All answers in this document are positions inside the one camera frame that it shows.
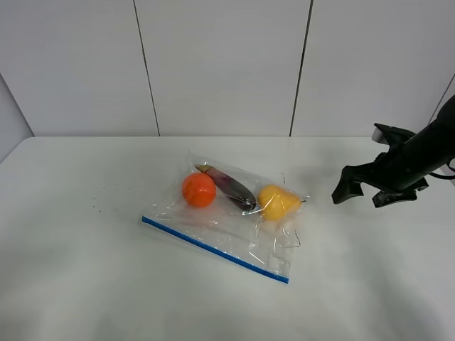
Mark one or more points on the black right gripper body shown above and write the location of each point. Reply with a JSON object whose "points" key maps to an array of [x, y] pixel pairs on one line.
{"points": [[392, 169]]}

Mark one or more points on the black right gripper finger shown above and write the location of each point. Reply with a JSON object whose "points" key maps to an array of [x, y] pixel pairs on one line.
{"points": [[352, 177], [384, 198]]}

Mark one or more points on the clear zip bag blue zipper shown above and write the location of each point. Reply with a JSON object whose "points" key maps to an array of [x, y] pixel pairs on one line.
{"points": [[244, 238]]}

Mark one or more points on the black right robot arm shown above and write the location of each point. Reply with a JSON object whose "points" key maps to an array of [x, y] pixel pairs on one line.
{"points": [[433, 146]]}

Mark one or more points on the purple eggplant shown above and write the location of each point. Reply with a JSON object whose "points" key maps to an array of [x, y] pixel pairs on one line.
{"points": [[233, 190]]}

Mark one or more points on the orange fruit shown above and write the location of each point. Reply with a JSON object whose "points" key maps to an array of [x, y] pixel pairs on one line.
{"points": [[198, 190]]}

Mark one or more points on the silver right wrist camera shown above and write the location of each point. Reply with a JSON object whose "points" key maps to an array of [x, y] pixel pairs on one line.
{"points": [[378, 137]]}

